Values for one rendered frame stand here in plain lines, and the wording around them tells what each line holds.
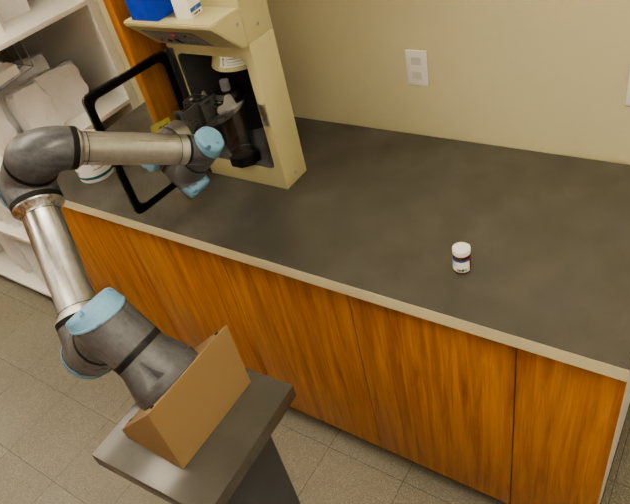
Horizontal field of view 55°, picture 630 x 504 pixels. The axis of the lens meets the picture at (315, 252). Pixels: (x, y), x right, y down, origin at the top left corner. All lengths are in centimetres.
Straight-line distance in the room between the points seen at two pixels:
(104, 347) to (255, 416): 35
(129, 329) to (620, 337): 99
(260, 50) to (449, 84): 60
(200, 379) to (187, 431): 11
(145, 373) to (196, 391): 11
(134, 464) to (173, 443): 14
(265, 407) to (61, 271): 53
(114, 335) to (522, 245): 98
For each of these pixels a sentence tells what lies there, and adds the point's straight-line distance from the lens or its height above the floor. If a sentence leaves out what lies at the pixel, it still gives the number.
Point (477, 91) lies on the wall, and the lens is 193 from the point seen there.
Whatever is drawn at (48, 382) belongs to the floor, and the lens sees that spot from 308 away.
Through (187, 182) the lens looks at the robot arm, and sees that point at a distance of 162.
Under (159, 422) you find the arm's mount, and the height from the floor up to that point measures 110.
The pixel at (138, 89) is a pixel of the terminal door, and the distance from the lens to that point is 184.
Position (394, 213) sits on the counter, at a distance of 171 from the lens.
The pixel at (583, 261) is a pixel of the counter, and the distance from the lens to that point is 156.
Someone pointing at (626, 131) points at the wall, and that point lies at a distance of 187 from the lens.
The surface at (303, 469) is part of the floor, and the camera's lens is 233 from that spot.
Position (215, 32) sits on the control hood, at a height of 149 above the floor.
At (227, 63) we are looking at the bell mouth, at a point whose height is 134.
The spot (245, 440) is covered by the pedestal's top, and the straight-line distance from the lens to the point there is 130.
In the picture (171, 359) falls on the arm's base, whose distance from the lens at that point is 120.
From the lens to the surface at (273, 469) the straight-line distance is 154.
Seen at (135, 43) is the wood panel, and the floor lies 142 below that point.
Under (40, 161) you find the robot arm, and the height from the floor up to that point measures 143.
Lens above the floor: 199
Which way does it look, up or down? 40 degrees down
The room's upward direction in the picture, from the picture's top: 14 degrees counter-clockwise
